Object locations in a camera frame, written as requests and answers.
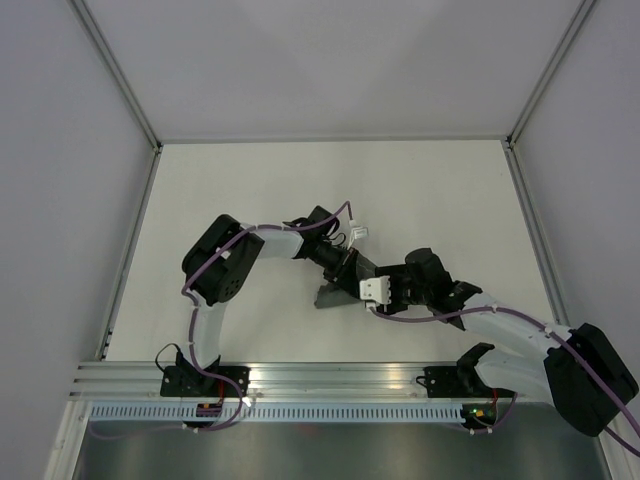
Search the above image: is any aluminium mounting rail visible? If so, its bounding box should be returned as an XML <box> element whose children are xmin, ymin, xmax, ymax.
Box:
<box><xmin>69</xmin><ymin>361</ymin><xmax>476</xmax><ymax>402</ymax></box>

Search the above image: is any left aluminium frame post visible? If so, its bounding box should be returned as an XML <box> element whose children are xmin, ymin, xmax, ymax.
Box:
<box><xmin>67</xmin><ymin>0</ymin><xmax>162</xmax><ymax>152</ymax></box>

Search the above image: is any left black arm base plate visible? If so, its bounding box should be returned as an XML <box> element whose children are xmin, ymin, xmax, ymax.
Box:
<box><xmin>160</xmin><ymin>363</ymin><xmax>250</xmax><ymax>399</ymax></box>

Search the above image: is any aluminium table edge rail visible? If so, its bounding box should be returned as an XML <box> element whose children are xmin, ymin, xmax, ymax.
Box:
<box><xmin>92</xmin><ymin>143</ymin><xmax>164</xmax><ymax>361</ymax></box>
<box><xmin>501</xmin><ymin>137</ymin><xmax>580</xmax><ymax>329</ymax></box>

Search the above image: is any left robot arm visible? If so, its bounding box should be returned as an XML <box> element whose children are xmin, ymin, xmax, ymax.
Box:
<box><xmin>181</xmin><ymin>206</ymin><xmax>376</xmax><ymax>396</ymax></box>

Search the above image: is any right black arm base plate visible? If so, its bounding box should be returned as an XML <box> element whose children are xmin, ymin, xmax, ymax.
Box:
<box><xmin>415</xmin><ymin>365</ymin><xmax>514</xmax><ymax>399</ymax></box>

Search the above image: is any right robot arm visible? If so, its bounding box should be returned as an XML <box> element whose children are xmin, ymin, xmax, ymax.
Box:
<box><xmin>359</xmin><ymin>248</ymin><xmax>639</xmax><ymax>437</ymax></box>

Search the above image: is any aluminium frame post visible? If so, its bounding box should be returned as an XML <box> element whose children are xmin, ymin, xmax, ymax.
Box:
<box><xmin>503</xmin><ymin>0</ymin><xmax>599</xmax><ymax>149</ymax></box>
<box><xmin>67</xmin><ymin>0</ymin><xmax>162</xmax><ymax>152</ymax></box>

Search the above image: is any white slotted cable duct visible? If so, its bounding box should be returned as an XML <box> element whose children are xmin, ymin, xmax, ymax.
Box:
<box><xmin>90</xmin><ymin>402</ymin><xmax>463</xmax><ymax>424</ymax></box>

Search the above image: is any grey cloth napkin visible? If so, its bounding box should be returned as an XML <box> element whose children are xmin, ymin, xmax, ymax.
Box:
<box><xmin>310</xmin><ymin>247</ymin><xmax>378</xmax><ymax>309</ymax></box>

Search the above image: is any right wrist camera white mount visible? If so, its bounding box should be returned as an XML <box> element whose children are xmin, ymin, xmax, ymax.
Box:
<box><xmin>359</xmin><ymin>276</ymin><xmax>392</xmax><ymax>308</ymax></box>

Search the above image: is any right aluminium frame post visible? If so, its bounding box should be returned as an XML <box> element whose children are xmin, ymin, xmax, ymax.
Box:
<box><xmin>503</xmin><ymin>0</ymin><xmax>599</xmax><ymax>149</ymax></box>

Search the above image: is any right aluminium table edge rail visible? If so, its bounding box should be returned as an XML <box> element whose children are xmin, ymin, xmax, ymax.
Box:
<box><xmin>501</xmin><ymin>137</ymin><xmax>580</xmax><ymax>329</ymax></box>

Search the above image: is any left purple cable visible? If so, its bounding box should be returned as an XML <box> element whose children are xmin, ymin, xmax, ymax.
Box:
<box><xmin>89</xmin><ymin>200</ymin><xmax>354</xmax><ymax>441</ymax></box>

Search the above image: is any left aluminium table edge rail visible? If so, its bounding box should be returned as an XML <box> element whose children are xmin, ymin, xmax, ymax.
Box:
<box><xmin>92</xmin><ymin>143</ymin><xmax>164</xmax><ymax>361</ymax></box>

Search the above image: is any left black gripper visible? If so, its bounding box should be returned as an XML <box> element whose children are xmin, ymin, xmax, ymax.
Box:
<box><xmin>310</xmin><ymin>239</ymin><xmax>360</xmax><ymax>300</ymax></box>

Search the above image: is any back aluminium frame bar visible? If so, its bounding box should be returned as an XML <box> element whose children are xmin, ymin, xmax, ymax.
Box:
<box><xmin>160</xmin><ymin>133</ymin><xmax>508</xmax><ymax>146</ymax></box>

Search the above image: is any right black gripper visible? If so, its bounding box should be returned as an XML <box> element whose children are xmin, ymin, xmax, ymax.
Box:
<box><xmin>374</xmin><ymin>263</ymin><xmax>431</xmax><ymax>317</ymax></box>

